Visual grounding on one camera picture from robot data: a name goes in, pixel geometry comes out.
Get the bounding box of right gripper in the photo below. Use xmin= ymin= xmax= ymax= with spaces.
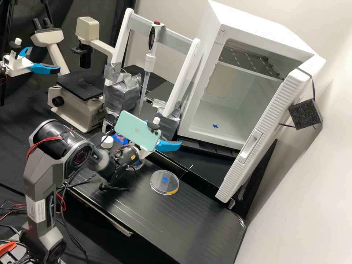
xmin=136 ymin=139 xmax=183 ymax=161

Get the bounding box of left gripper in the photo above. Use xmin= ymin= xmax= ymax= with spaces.
xmin=3 ymin=46 xmax=62 ymax=77

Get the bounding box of petri dish lid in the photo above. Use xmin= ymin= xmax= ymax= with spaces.
xmin=149 ymin=169 xmax=180 ymax=195

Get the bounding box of left phone holder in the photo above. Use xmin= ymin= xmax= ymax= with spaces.
xmin=8 ymin=38 xmax=23 ymax=63

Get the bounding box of black platform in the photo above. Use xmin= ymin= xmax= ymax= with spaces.
xmin=91 ymin=131 xmax=242 ymax=199
xmin=65 ymin=158 xmax=247 ymax=264

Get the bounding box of blue bottle holder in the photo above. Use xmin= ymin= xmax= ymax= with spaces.
xmin=114 ymin=133 xmax=129 ymax=146

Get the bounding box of white cap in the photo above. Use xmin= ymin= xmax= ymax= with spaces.
xmin=100 ymin=136 xmax=114 ymax=150

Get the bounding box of white pipette stand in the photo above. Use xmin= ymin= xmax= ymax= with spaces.
xmin=103 ymin=7 xmax=204 ymax=141

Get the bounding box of cream microscope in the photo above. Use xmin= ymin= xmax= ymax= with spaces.
xmin=29 ymin=16 xmax=117 ymax=134

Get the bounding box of pipette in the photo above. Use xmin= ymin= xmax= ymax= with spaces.
xmin=138 ymin=20 xmax=166 ymax=115

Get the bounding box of incubator door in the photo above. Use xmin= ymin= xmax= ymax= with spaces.
xmin=214 ymin=53 xmax=324 ymax=204

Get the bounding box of white incubator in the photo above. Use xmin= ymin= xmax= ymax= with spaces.
xmin=177 ymin=0 xmax=327 ymax=151

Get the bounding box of right wrist camera phone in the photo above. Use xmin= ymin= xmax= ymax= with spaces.
xmin=114 ymin=110 xmax=162 ymax=153

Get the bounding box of black cable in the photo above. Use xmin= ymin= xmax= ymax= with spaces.
xmin=99 ymin=164 xmax=139 ymax=191

